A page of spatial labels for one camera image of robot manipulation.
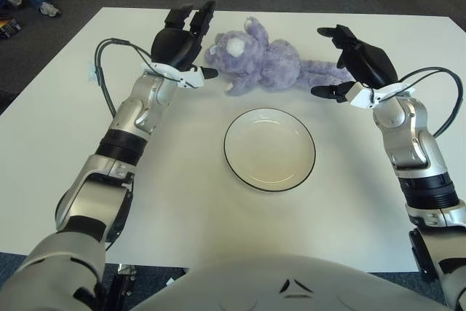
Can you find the purple plush teddy bear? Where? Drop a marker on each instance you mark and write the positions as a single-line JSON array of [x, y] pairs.
[[269, 59]]

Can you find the dark object on floor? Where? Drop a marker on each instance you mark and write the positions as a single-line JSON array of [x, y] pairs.
[[9, 28]]

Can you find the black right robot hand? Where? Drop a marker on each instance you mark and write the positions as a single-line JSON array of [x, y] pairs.
[[371, 65]]

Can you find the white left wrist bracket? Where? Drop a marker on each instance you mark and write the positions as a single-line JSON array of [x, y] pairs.
[[189, 78]]

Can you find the black frame under table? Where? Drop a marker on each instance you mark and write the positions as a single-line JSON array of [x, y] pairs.
[[123, 289]]

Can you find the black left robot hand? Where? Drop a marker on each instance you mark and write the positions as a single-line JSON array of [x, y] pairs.
[[174, 47]]

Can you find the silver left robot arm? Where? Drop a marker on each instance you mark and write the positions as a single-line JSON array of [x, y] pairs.
[[134, 114]]

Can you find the white sneaker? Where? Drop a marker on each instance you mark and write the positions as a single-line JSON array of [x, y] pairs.
[[49, 8]]

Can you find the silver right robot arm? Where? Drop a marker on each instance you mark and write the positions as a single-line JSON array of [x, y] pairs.
[[411, 136]]

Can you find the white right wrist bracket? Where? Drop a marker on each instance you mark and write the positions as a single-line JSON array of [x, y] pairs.
[[360, 96]]

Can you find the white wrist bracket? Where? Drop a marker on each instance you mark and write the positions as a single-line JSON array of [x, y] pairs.
[[360, 96], [189, 78]]

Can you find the white plate black rim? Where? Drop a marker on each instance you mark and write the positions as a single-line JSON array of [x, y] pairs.
[[269, 150]]

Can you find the silver robot torso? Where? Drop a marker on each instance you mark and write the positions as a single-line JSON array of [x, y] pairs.
[[255, 289]]

